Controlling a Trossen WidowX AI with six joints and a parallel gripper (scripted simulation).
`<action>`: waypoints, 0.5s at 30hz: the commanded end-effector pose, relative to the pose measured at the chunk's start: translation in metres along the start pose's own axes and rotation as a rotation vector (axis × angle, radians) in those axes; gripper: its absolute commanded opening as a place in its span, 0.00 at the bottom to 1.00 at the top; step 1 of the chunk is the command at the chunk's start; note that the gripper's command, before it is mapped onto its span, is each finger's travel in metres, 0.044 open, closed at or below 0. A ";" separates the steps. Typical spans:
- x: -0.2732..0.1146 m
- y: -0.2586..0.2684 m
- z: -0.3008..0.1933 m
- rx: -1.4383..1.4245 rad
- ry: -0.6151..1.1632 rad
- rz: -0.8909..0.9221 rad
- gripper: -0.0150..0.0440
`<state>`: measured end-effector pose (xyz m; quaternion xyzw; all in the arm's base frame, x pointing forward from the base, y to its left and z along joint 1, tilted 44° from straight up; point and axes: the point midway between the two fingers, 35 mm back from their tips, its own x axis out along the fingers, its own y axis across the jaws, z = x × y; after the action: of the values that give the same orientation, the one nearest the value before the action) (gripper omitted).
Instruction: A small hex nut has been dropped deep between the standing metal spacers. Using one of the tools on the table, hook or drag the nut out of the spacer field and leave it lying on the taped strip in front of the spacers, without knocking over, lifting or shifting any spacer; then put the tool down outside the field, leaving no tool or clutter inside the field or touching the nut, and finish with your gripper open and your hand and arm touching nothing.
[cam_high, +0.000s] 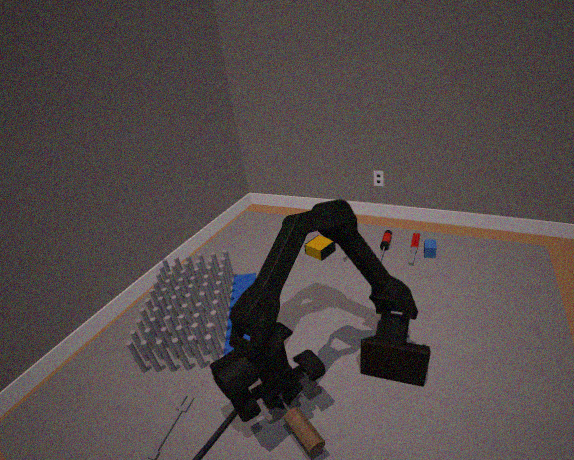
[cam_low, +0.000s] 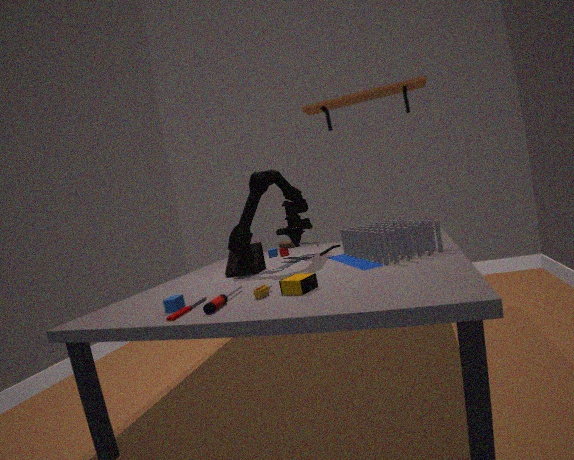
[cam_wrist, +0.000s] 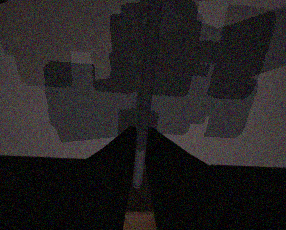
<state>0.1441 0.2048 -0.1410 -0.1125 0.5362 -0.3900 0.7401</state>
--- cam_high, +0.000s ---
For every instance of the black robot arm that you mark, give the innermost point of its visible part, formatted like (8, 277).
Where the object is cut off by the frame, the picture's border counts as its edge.
(256, 311)

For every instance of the red and black screwdriver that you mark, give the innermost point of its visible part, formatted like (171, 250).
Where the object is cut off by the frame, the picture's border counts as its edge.
(385, 242)

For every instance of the blue block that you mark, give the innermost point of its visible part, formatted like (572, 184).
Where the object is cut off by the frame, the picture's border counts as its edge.
(430, 249)

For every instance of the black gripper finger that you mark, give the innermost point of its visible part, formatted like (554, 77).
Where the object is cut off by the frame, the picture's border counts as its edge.
(289, 395)
(276, 404)

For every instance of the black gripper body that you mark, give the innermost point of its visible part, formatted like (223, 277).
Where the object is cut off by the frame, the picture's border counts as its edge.
(272, 384)

